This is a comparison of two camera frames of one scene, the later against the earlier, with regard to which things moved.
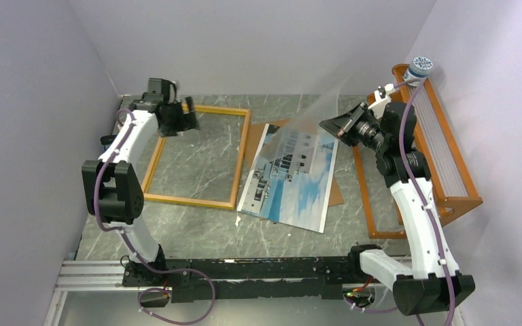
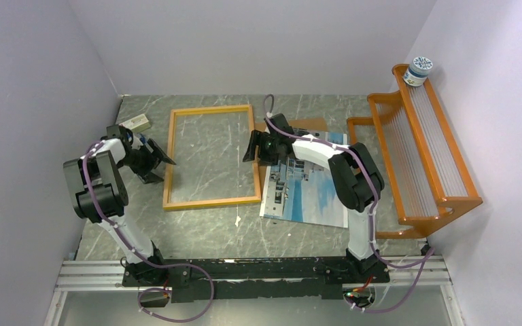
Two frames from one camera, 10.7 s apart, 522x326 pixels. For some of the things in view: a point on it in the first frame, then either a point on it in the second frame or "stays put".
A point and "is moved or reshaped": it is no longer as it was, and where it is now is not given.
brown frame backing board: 254,133 is moved or reshaped
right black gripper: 340,124 to 257,138
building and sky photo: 290,180 is moved or reshaped
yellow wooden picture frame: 225,205 is moved or reshaped
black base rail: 241,280 stays put
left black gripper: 187,121 to 145,173
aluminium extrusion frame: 79,275 stays put
